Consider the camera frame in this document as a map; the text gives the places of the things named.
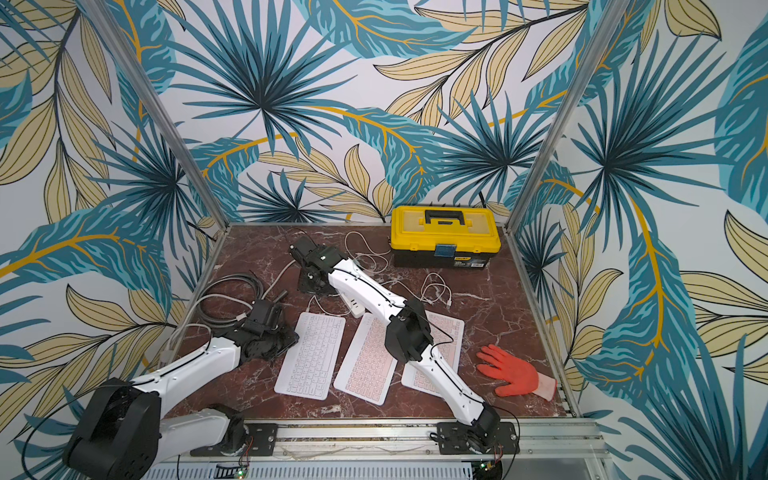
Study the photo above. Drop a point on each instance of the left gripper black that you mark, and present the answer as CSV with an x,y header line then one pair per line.
x,y
291,340

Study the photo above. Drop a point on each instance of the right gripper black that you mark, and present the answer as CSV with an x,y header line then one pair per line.
x,y
306,255

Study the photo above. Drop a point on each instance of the white power strip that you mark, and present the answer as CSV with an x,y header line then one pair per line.
x,y
356,309

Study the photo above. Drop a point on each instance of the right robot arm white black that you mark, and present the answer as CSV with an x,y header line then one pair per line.
x,y
408,339

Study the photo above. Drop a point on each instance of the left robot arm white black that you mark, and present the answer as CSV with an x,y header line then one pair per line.
x,y
124,431

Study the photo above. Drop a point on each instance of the pink keyboard middle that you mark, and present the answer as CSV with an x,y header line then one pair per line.
x,y
367,369

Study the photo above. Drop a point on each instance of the pink keyboard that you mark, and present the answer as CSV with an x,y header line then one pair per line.
x,y
367,369
447,333

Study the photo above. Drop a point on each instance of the pink keyboard right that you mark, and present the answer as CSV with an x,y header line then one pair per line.
x,y
447,333

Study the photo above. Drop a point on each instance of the yellow black toolbox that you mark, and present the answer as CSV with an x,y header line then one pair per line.
x,y
443,237

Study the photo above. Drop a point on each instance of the red work glove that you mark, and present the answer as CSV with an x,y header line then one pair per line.
x,y
520,377

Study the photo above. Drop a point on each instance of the white wireless keyboard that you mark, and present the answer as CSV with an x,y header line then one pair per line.
x,y
308,366

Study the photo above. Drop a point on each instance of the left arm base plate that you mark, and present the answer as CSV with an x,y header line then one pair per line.
x,y
244,439

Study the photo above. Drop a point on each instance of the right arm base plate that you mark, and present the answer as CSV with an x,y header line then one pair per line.
x,y
454,438

